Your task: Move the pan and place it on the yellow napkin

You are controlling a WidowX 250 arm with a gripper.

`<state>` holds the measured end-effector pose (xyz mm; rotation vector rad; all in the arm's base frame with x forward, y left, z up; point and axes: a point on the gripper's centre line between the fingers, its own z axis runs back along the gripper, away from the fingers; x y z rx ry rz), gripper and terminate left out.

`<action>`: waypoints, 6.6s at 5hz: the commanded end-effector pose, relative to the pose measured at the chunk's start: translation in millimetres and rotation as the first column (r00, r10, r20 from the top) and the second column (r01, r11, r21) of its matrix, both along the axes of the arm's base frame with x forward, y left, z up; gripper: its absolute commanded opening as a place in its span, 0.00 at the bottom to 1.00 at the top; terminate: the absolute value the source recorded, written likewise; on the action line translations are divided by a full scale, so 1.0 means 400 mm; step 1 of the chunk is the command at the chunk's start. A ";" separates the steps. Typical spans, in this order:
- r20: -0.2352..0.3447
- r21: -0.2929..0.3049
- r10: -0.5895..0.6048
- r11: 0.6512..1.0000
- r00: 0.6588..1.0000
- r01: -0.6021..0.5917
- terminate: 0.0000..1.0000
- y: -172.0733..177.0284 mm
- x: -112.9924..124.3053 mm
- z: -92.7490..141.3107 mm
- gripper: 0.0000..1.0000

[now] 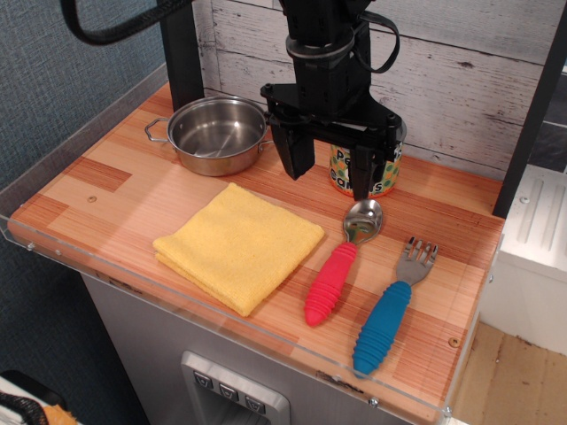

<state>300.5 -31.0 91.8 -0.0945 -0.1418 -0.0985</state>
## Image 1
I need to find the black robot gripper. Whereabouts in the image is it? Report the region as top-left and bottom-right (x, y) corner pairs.
(260, 55), (402, 201)

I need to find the small stainless steel pot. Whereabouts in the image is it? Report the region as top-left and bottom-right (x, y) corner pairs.
(144, 97), (271, 177)

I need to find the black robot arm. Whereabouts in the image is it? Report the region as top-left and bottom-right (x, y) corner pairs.
(260, 1), (407, 200)

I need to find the folded yellow cloth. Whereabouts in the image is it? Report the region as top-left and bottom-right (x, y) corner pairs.
(152, 183), (325, 317)

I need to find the peas and carrots can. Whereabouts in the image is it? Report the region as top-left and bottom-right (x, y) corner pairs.
(329, 121), (407, 198)

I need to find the white plastic appliance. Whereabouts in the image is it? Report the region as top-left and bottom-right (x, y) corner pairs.
(479, 165), (566, 354)

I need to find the grey toy fridge cabinet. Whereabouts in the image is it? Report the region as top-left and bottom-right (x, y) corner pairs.
(82, 274), (404, 424)

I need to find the silver dispenser button panel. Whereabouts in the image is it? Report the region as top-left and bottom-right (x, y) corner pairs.
(181, 351), (291, 424)

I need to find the spoon with red handle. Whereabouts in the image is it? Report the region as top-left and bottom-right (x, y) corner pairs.
(304, 199), (383, 327)

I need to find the fork with blue handle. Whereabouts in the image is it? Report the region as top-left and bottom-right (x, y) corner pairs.
(353, 237), (439, 377)

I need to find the clear acrylic guard rail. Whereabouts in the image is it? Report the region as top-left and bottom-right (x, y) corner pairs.
(1, 68), (503, 424)

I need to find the black left frame post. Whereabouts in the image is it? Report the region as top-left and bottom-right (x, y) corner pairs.
(160, 1), (204, 111)

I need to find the black frame post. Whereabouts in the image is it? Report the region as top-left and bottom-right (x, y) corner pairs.
(160, 1), (204, 111)
(493, 6), (566, 219)

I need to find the black right frame post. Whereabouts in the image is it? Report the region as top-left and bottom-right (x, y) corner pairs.
(493, 6), (566, 219)

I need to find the black braided cable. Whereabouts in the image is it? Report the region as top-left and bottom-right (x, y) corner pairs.
(59, 0), (191, 47)

